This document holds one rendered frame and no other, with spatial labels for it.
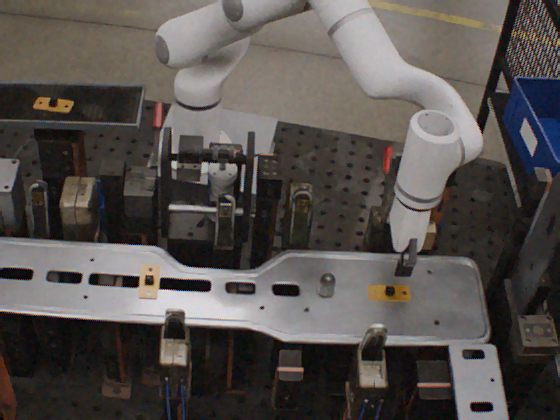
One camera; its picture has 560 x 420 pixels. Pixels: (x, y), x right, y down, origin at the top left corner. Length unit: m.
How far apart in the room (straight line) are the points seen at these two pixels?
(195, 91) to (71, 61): 1.95
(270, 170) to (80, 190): 0.38
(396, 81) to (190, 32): 0.60
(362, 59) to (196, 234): 0.58
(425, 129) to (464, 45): 2.93
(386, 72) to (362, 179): 0.95
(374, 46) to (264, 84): 2.36
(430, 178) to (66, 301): 0.72
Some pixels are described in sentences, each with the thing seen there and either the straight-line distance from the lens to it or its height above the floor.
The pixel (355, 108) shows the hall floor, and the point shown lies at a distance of 3.70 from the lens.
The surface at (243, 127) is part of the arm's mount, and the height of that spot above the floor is 0.80.
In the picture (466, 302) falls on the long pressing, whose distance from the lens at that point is 1.71.
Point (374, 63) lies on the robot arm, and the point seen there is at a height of 1.47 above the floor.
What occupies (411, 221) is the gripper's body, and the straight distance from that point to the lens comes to 1.47.
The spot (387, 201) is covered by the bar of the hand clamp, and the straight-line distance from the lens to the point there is 1.69.
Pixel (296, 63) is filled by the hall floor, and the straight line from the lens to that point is 3.91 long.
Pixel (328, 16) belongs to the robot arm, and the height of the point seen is 1.51.
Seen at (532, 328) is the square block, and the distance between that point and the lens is 1.64.
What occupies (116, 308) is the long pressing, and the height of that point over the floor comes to 1.00.
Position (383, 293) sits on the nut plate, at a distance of 1.68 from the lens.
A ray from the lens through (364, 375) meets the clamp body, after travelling 1.51.
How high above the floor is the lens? 2.28
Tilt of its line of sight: 46 degrees down
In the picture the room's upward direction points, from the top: 7 degrees clockwise
